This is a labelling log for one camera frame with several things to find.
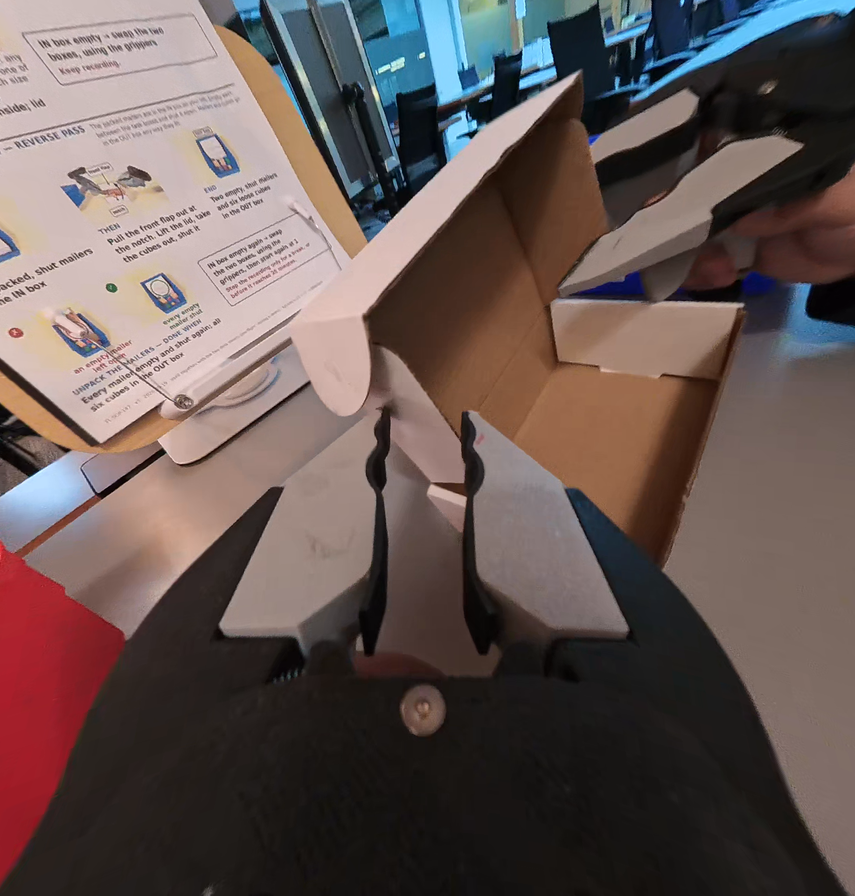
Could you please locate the red plastic bin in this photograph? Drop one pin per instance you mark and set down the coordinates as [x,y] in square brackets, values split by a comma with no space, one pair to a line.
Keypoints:
[35,700]

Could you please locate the instruction sheet on stand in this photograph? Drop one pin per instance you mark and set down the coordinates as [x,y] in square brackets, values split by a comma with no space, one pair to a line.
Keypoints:
[287,140]

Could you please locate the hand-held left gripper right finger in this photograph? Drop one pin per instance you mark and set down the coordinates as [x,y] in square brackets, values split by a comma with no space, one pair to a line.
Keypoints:
[546,560]

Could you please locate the white cardboard mailer box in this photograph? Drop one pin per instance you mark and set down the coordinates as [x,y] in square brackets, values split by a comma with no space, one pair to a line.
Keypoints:
[469,294]

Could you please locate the framed monitor on stand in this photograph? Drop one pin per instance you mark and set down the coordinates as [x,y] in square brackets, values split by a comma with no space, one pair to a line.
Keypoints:
[315,84]

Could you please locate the black office chair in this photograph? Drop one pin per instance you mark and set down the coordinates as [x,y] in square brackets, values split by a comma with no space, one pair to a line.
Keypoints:
[420,133]
[581,49]

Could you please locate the printed instruction sheet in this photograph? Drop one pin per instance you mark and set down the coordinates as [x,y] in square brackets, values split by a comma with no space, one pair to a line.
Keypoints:
[154,210]

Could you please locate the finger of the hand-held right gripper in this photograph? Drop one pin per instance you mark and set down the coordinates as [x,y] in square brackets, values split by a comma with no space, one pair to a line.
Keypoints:
[644,129]
[651,231]

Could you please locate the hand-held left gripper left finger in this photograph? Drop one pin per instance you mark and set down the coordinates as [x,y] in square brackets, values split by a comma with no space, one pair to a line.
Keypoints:
[301,560]

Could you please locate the blue plastic bin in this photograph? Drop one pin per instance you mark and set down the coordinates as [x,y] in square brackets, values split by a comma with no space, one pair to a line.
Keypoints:
[620,287]

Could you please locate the person's right hand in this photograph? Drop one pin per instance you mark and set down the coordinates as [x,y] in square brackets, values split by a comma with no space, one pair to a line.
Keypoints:
[819,238]

